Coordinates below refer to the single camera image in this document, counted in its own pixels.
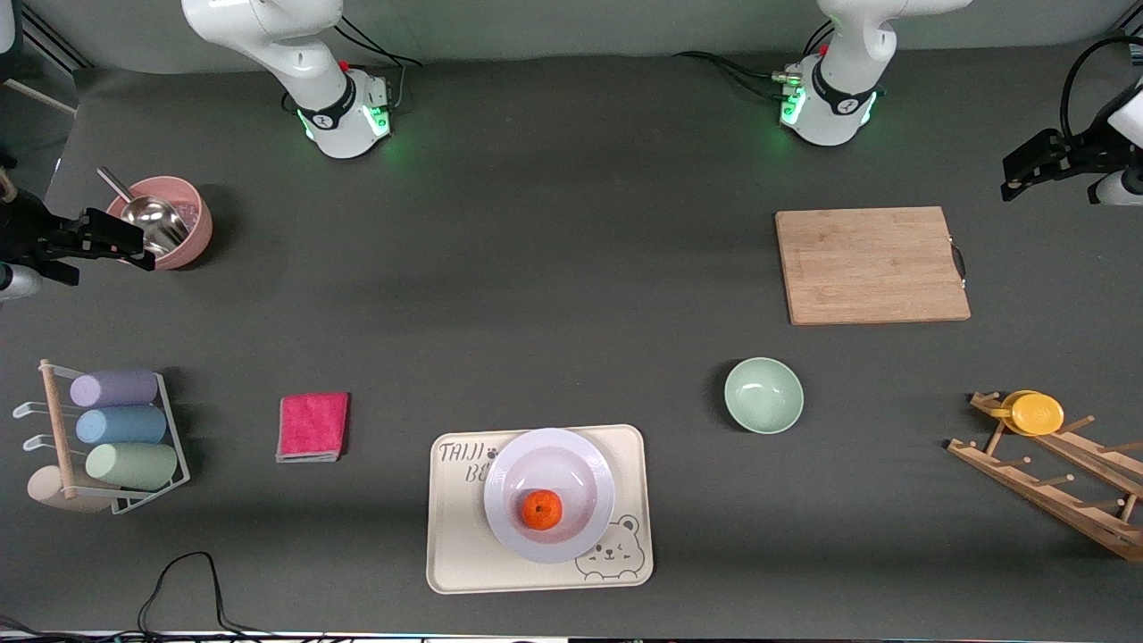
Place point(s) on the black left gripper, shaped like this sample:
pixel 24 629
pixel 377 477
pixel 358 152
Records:
pixel 1091 148

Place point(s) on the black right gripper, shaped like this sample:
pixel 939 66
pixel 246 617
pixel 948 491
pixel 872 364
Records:
pixel 27 234

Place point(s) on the white round plate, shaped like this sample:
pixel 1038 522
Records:
pixel 554 464

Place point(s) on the orange fruit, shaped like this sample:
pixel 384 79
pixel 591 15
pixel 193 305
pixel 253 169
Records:
pixel 542 510

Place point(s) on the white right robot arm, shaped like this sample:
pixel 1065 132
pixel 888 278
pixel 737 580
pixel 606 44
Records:
pixel 295 54

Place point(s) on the metal scoop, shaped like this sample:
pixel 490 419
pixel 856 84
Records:
pixel 161 219

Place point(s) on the pink bowl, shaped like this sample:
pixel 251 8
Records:
pixel 196 223

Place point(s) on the purple cup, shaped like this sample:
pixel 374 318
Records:
pixel 116 388

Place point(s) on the blue cup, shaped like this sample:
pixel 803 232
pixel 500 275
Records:
pixel 120 426

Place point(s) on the wooden cutting board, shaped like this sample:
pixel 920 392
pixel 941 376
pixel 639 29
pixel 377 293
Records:
pixel 871 268

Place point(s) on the green cup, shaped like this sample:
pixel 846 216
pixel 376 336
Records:
pixel 134 466

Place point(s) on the yellow cup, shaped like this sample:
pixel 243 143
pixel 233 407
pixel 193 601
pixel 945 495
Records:
pixel 1036 414

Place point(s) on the pink folded cloth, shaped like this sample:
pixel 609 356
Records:
pixel 312 427

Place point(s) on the beige cup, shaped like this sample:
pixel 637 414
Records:
pixel 49 496

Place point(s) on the wooden peg drying rack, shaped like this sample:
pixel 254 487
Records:
pixel 1045 496

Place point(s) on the mint green bowl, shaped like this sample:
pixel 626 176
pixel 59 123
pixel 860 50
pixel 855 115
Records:
pixel 763 396

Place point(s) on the cream tray with bear print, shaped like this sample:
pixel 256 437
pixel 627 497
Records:
pixel 464 554

